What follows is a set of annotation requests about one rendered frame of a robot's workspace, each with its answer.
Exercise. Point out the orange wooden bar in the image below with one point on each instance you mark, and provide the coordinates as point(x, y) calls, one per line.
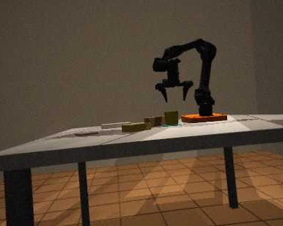
point(155, 121)

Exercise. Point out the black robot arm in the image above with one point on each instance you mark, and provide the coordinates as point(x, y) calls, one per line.
point(208, 51)

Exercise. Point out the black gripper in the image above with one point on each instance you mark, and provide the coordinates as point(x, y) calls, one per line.
point(173, 78)

